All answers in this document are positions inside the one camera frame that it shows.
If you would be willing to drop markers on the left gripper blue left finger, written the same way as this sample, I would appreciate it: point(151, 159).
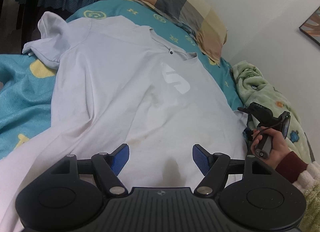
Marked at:
point(107, 168)

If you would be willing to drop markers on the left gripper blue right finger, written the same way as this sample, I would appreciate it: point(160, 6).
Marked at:
point(214, 168)

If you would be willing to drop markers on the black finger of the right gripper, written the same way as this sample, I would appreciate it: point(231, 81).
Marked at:
point(245, 110)

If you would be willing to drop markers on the white t-shirt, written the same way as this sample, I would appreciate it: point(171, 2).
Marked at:
point(118, 82)

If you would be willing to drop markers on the red sleeve forearm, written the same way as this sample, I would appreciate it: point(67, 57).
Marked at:
point(291, 167)

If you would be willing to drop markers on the person's right hand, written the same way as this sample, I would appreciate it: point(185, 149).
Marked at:
point(279, 149)

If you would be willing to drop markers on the green fleece blanket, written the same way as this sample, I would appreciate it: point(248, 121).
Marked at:
point(253, 87)

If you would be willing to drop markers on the teal patterned bed sheet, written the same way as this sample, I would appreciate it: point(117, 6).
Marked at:
point(27, 84)

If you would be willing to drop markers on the checkered pillow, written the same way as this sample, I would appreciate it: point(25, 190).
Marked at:
point(198, 19)

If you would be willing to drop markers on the framed wall picture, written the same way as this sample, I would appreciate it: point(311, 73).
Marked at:
point(311, 27)

